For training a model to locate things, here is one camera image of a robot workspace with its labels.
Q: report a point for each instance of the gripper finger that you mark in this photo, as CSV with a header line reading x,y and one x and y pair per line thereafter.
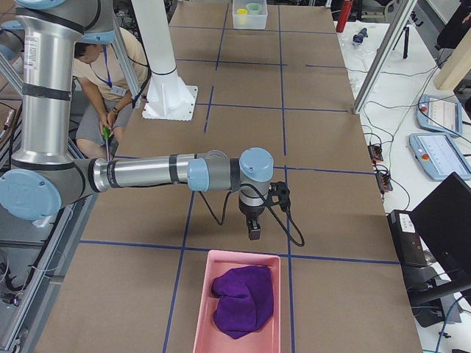
x,y
254,229

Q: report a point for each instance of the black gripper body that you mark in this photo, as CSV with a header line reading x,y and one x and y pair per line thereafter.
x,y
252,213

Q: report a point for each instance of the purple cloth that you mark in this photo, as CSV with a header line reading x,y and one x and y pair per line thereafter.
x,y
245,300

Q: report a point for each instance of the yellow plastic cup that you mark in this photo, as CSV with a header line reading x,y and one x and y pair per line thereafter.
x,y
241,12

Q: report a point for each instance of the light green bowl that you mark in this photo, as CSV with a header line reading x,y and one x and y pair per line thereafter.
x,y
254,8

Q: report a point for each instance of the black power box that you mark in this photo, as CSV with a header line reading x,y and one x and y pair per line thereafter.
x,y
407,243

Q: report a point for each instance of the clear plastic storage box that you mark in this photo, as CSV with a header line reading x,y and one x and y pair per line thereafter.
x,y
249,21

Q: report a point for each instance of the pink plastic tray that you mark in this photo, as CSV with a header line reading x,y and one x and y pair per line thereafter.
x,y
208,337

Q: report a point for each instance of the lower teach pendant tablet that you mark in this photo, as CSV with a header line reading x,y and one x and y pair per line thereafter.
x,y
438,155

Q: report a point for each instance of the teach pendant tablet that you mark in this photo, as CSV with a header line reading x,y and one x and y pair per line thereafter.
x,y
438,155
439,115

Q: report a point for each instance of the black computer monitor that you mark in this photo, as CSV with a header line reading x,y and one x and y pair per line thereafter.
x,y
442,220

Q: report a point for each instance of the folded dark blue umbrella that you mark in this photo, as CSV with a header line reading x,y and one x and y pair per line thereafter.
x,y
359,37

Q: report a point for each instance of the upper teach pendant tablet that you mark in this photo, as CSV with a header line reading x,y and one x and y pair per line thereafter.
x,y
439,115

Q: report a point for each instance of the seated person beige shirt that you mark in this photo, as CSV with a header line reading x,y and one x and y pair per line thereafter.
x,y
98,71

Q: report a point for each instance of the red bottle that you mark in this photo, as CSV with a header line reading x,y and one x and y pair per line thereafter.
x,y
344,15

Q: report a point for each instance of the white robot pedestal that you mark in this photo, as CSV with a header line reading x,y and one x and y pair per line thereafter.
x,y
168,97

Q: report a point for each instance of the aluminium frame post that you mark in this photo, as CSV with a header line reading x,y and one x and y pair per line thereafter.
x,y
392,35

